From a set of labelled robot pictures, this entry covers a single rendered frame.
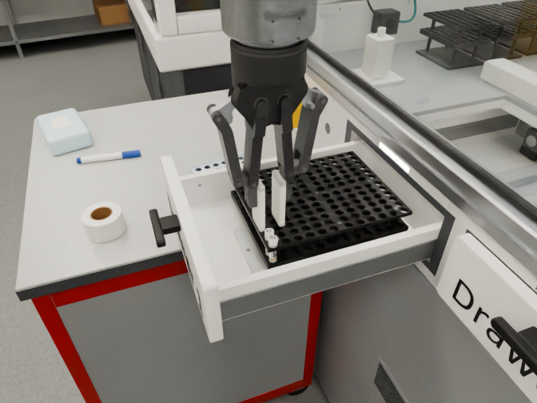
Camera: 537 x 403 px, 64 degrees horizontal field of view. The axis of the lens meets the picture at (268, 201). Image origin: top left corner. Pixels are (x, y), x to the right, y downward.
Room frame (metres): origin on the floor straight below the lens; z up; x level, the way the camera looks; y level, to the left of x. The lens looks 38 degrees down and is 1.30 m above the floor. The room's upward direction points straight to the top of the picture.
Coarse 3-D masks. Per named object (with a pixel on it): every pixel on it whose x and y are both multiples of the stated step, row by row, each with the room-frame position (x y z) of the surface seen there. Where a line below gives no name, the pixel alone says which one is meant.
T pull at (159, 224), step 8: (152, 216) 0.45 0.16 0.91; (168, 216) 0.45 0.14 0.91; (176, 216) 0.45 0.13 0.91; (152, 224) 0.44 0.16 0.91; (160, 224) 0.44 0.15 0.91; (168, 224) 0.44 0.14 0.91; (176, 224) 0.44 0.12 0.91; (160, 232) 0.42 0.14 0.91; (168, 232) 0.43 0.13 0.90; (176, 232) 0.43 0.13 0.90; (160, 240) 0.41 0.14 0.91
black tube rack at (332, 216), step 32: (320, 160) 0.62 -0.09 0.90; (352, 160) 0.61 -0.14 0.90; (320, 192) 0.52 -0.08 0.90; (352, 192) 0.52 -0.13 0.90; (384, 192) 0.53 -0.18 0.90; (288, 224) 0.46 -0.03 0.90; (320, 224) 0.45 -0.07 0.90; (352, 224) 0.45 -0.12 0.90; (384, 224) 0.49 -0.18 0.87; (288, 256) 0.42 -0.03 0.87
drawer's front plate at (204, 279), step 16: (176, 176) 0.53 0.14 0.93; (176, 192) 0.49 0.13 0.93; (176, 208) 0.46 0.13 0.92; (192, 224) 0.42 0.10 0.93; (192, 240) 0.39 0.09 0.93; (192, 256) 0.36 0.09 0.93; (192, 272) 0.39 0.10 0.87; (208, 272) 0.34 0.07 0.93; (208, 288) 0.32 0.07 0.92; (208, 304) 0.31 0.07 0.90; (208, 320) 0.31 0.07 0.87; (208, 336) 0.32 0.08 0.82
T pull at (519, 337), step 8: (496, 320) 0.28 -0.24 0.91; (504, 320) 0.28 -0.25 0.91; (496, 328) 0.28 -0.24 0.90; (504, 328) 0.27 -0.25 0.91; (512, 328) 0.27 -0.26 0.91; (528, 328) 0.27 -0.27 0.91; (536, 328) 0.27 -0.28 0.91; (504, 336) 0.27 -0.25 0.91; (512, 336) 0.26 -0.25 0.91; (520, 336) 0.26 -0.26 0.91; (528, 336) 0.26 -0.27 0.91; (536, 336) 0.26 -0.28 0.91; (512, 344) 0.26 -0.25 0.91; (520, 344) 0.25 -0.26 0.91; (528, 344) 0.25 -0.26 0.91; (536, 344) 0.25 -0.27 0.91; (520, 352) 0.25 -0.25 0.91; (528, 352) 0.24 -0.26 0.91; (536, 352) 0.25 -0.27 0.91; (528, 360) 0.24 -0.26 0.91; (536, 360) 0.24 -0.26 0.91; (536, 368) 0.23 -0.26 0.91
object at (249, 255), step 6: (234, 228) 0.50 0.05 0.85; (240, 228) 0.50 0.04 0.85; (234, 234) 0.49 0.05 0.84; (240, 234) 0.49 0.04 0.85; (240, 240) 0.47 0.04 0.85; (246, 240) 0.47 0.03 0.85; (240, 246) 0.47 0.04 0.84; (246, 246) 0.46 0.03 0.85; (246, 252) 0.45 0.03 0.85; (252, 252) 0.45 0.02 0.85; (246, 258) 0.44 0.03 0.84; (252, 258) 0.43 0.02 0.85; (252, 264) 0.42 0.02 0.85; (258, 264) 0.42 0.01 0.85; (252, 270) 0.41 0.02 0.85; (258, 270) 0.41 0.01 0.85
